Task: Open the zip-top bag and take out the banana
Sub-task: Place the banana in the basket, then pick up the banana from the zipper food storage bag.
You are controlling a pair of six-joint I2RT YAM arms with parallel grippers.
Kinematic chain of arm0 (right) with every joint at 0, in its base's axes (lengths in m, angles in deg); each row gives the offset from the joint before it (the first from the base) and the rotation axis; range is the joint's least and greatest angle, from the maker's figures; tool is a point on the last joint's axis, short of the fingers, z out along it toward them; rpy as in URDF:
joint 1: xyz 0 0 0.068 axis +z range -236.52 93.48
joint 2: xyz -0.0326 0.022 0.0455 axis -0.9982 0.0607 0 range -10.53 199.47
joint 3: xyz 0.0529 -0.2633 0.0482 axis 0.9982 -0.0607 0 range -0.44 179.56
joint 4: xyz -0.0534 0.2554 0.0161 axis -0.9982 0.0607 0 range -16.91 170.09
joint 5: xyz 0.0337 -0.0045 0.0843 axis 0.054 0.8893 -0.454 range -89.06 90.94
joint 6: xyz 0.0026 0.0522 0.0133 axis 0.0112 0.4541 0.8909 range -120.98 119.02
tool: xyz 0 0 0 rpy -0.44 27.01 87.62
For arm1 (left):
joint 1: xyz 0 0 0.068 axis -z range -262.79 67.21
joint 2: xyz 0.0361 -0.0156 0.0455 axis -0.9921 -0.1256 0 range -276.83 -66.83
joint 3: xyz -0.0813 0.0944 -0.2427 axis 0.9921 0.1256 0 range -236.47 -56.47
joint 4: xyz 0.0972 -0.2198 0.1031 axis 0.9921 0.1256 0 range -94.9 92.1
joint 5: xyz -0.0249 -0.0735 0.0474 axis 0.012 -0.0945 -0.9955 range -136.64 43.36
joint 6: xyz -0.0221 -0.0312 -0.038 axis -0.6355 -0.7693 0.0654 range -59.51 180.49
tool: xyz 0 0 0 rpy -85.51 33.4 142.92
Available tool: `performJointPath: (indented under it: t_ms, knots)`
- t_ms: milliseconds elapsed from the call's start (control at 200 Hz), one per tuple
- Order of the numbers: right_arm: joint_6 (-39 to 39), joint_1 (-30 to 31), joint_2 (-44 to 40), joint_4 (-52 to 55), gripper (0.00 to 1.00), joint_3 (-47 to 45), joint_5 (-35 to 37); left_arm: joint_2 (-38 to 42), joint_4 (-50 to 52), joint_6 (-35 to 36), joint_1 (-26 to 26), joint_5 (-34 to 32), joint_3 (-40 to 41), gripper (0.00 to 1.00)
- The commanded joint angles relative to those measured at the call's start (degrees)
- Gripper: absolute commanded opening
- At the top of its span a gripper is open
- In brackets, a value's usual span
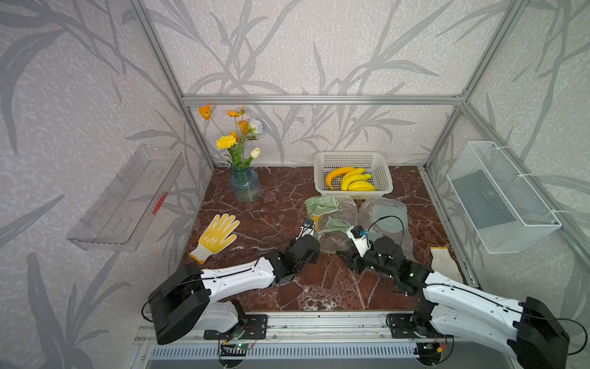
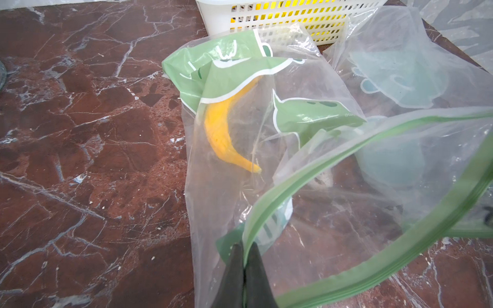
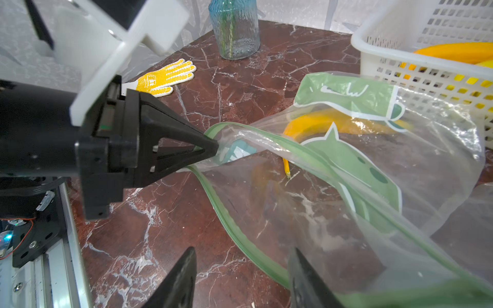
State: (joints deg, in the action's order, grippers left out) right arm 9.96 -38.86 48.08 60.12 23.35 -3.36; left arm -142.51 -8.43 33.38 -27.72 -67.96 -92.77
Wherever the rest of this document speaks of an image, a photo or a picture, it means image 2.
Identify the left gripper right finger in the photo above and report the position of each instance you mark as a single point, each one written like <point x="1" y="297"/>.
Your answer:
<point x="257" y="291"/>

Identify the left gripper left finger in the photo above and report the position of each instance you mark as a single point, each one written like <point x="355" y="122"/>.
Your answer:
<point x="230" y="291"/>

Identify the white plastic basket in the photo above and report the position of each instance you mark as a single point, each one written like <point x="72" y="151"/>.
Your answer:
<point x="324" y="20"/>

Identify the zip-top bag with bananas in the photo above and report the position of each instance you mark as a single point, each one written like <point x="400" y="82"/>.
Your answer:
<point x="321" y="234"/>

